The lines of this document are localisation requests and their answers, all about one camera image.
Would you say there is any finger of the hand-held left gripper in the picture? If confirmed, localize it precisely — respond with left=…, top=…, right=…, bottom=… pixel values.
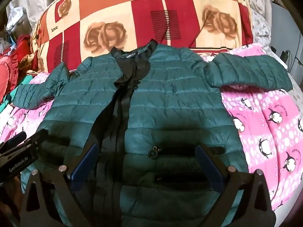
left=0, top=131, right=27, bottom=153
left=24, top=129, right=49, bottom=147

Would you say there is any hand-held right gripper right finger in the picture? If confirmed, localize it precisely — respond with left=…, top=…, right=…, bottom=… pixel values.
left=194, top=144, right=277, bottom=227

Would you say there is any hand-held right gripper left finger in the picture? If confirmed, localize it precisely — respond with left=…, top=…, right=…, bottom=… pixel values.
left=20, top=143, right=100, bottom=227

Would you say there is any teal puffer jacket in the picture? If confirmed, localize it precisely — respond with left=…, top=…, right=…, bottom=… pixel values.
left=13, top=39, right=294, bottom=227

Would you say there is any green cloth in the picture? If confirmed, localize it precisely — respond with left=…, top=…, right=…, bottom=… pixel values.
left=0, top=74, right=34, bottom=114

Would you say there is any red ruffled cushion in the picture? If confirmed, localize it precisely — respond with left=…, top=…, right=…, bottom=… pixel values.
left=0, top=34, right=36, bottom=102

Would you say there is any pink penguin blanket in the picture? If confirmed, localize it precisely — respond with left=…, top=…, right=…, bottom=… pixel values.
left=0, top=43, right=303, bottom=212

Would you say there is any grey floral bed sheet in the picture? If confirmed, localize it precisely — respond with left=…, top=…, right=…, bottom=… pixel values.
left=237, top=0, right=273, bottom=50

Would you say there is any red checkered rose quilt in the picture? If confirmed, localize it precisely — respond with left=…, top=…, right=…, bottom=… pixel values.
left=31, top=0, right=254, bottom=74

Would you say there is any black wall plug with cable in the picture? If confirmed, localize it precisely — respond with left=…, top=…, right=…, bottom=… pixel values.
left=280, top=50, right=294, bottom=71

